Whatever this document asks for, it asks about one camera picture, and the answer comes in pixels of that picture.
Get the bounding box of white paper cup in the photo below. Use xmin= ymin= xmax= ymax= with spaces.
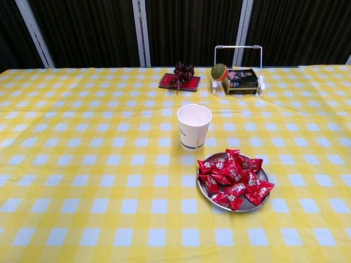
xmin=177 ymin=103 xmax=213 ymax=152

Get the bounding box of red rectangular tray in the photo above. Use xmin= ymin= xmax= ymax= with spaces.
xmin=158 ymin=72 xmax=201 ymax=93

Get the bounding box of round steel plate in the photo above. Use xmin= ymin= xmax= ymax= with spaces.
xmin=196 ymin=152 xmax=271 ymax=213

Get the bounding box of white wire rack stand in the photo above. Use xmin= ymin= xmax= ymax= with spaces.
xmin=211 ymin=45 xmax=267 ymax=97

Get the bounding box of green orange ball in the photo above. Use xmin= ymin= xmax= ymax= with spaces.
xmin=210 ymin=63 xmax=229 ymax=82

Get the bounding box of dark red grape bunch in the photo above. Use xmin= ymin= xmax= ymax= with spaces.
xmin=170 ymin=61 xmax=195 ymax=95

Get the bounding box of black tin box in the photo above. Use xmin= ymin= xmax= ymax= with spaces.
xmin=222 ymin=69 xmax=260 ymax=96

